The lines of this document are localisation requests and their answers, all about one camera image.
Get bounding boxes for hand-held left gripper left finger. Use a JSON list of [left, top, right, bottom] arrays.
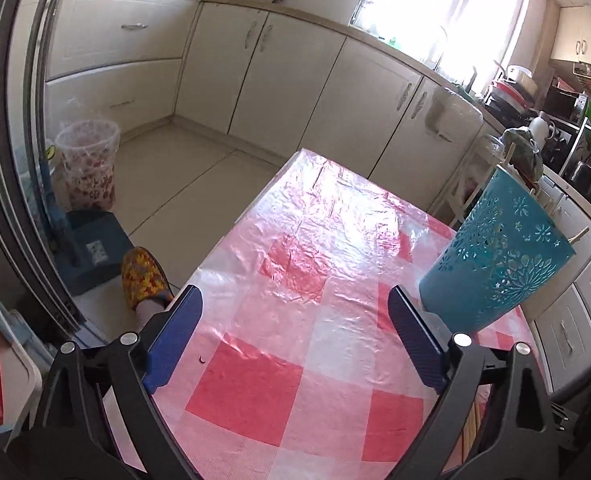
[[10, 284, 204, 480]]

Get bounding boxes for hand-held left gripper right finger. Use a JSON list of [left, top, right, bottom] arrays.
[[388, 285, 576, 480]]

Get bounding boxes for blue perforated plastic basket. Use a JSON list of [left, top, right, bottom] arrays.
[[419, 166, 576, 333]]

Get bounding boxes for bundle of wooden chopsticks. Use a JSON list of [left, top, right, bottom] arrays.
[[498, 142, 590, 246]]

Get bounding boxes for person's left leg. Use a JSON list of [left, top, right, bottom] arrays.
[[134, 296, 176, 333]]

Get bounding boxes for yellow patterned slipper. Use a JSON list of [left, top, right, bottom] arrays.
[[120, 246, 175, 311]]

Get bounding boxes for cream drawer cabinet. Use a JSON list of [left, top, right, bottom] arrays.
[[530, 165, 591, 391]]

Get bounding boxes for blue box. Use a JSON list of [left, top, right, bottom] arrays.
[[64, 210, 129, 296]]

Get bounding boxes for red checked tablecloth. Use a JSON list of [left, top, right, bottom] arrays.
[[103, 149, 546, 480]]

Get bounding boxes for beige and blue shelf rack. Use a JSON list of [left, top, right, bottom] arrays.
[[0, 255, 44, 436]]

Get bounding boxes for white trolley rack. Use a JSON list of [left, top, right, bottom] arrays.
[[445, 135, 506, 228]]

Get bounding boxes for floral trash bin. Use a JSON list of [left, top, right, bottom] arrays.
[[56, 120, 121, 209]]

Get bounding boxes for bag of greens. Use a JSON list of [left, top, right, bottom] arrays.
[[503, 127, 543, 183]]

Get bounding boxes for hanging white bin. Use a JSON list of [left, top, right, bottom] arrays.
[[425, 87, 483, 141]]

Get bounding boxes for black pot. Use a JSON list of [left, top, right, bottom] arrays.
[[568, 160, 591, 196]]

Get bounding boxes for white thermos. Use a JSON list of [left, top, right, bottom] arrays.
[[528, 116, 556, 146]]

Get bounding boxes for white counter shelf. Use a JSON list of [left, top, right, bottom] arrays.
[[560, 120, 591, 211]]

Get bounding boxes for stacked dishes and pans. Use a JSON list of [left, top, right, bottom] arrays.
[[483, 62, 536, 121]]

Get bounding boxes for black microwave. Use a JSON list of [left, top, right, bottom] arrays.
[[545, 85, 589, 126]]

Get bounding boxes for cream kitchen base cabinets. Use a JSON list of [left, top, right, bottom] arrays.
[[43, 0, 496, 221]]

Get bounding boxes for kitchen window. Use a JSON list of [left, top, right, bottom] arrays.
[[350, 0, 531, 91]]

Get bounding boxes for grey sliding door frame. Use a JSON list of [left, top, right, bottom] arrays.
[[0, 0, 106, 341]]

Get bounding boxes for cream wall cabinet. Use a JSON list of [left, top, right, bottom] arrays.
[[550, 5, 591, 68]]

